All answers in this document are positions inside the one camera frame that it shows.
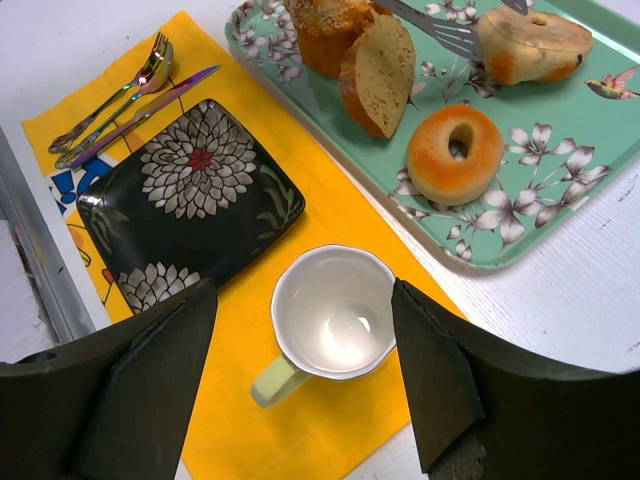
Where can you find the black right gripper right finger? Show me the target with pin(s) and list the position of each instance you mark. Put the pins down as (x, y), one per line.
(484, 408)

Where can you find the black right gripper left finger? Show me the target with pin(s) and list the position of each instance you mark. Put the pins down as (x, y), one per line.
(115, 404)

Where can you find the pale raisin bagel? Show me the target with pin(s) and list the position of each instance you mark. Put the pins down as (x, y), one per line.
(537, 46)

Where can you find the white and green mug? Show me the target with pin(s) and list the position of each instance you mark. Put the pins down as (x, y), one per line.
(332, 318)

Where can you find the yellow printed placemat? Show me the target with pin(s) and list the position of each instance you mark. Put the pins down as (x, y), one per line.
(325, 429)

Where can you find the black floral square plate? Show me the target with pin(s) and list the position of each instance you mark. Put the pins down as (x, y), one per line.
(201, 199)

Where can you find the golden plain bagel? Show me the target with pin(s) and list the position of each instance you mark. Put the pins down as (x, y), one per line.
(454, 155)

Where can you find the iridescent knife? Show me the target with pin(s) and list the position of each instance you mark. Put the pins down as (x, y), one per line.
(142, 114)

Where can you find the iridescent fork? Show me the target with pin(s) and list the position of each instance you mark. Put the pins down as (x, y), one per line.
(125, 90)

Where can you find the green floral serving tray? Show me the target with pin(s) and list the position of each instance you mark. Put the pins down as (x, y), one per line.
(563, 141)

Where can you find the iridescent spoon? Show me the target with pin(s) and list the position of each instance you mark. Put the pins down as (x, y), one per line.
(145, 85)

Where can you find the cake slice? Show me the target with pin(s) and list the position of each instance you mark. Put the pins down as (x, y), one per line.
(377, 73)

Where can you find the sugared bundt cake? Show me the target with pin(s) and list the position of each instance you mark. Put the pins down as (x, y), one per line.
(326, 29)

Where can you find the aluminium frame rail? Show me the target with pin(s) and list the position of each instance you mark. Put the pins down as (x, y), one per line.
(59, 302)

